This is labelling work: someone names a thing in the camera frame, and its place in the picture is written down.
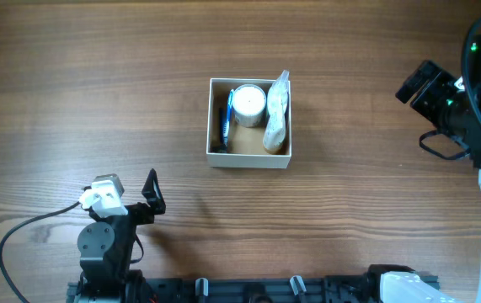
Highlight blue disposable razor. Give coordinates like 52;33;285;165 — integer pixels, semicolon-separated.
211;108;227;153

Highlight blue white toothbrush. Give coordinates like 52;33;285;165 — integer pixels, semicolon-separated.
222;89;234;146

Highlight clear cotton swab tub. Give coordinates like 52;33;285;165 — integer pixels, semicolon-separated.
232;84;266;128

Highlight white floral lotion tube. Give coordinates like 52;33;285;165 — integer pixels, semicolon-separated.
263;89;287;154

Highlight dark mouthwash spray bottle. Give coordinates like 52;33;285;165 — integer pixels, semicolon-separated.
267;70;290;115

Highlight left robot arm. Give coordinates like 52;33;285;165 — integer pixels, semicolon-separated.
67;169;166;302

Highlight beige open cardboard box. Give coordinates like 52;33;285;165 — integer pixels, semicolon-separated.
206;77;292;169

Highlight left black camera cable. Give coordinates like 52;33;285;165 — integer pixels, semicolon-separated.
0;200;82;303

